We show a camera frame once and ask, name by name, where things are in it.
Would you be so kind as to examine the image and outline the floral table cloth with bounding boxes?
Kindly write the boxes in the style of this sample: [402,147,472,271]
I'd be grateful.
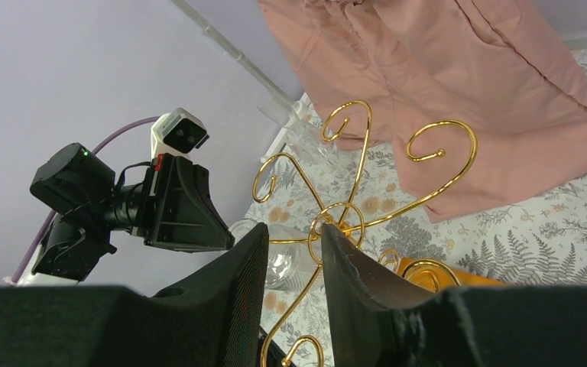
[245,49,587,366]

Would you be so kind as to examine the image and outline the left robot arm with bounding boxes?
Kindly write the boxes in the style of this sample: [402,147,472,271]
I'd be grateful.
[12,143,234,286]

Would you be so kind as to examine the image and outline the wooden rack base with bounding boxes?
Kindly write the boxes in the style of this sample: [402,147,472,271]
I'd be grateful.
[396,258,507,293]

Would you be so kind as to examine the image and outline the metal frame pole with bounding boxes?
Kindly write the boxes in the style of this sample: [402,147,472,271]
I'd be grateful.
[171,0,310,115]

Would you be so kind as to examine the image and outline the pink shorts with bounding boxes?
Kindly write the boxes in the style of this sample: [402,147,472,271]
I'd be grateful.
[259,1,587,222]

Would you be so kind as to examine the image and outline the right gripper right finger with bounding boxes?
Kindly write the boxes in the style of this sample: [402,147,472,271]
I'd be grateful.
[321,224,587,366]

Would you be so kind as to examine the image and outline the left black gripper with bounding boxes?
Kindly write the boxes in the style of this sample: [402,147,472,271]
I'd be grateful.
[131,153,235,252]

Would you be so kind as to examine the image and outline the gold wine glass rack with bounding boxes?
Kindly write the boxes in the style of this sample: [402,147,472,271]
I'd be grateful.
[251,99,478,366]

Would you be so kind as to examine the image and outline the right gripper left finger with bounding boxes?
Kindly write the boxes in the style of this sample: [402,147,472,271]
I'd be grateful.
[0,222,268,366]

